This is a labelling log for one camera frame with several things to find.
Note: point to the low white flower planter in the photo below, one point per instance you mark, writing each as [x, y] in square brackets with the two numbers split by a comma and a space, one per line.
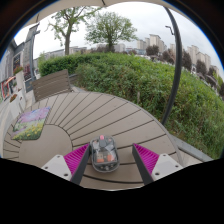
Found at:
[17, 105]

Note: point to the distant apartment buildings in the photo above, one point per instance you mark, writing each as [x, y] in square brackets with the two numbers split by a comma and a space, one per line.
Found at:
[196, 58]

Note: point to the red-framed sign board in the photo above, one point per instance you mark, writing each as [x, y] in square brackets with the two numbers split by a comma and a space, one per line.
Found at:
[5, 88]

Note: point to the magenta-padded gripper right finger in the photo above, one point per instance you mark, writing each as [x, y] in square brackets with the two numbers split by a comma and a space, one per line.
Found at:
[146, 159]

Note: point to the tall white flower planter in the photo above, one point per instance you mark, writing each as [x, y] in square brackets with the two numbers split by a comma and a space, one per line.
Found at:
[20, 81]

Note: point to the brown slatted chair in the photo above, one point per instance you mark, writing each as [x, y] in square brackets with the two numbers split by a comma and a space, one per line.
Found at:
[50, 84]

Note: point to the beige parasol canopy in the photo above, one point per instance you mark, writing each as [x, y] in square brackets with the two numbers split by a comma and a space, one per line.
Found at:
[60, 8]

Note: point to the flower-print mouse pad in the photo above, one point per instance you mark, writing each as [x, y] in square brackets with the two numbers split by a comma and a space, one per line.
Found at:
[30, 124]

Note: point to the transparent grey computer mouse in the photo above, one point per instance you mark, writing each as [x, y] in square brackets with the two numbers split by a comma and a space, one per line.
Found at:
[104, 155]

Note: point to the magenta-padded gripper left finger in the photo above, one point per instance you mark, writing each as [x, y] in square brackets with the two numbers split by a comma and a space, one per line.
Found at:
[76, 160]

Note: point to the dark curved parasol pole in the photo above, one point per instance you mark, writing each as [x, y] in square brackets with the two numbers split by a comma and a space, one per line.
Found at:
[175, 73]

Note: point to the sparse-leafed tree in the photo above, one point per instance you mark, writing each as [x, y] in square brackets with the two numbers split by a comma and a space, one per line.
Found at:
[67, 36]

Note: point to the dark grey pillar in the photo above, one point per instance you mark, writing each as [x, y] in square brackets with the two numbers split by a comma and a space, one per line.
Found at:
[28, 50]

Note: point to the round leafy tree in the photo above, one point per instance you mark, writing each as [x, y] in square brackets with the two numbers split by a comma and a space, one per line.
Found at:
[110, 28]

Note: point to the green hedge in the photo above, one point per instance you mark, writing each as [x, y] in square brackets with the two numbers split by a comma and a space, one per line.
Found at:
[140, 86]

